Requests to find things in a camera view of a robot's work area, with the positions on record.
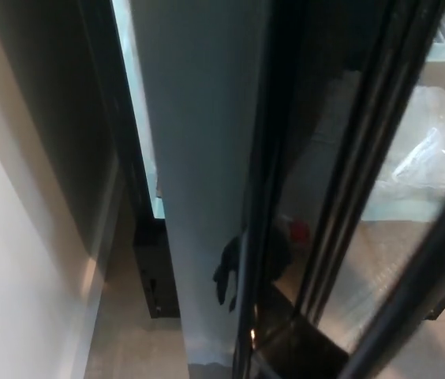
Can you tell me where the glass refrigerator door black frame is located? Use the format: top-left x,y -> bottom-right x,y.
129,0 -> 445,379

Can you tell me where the black glass-door refrigerator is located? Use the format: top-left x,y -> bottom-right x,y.
0,0 -> 445,321

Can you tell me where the white crumpled plastic bag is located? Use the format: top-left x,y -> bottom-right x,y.
378,85 -> 445,191

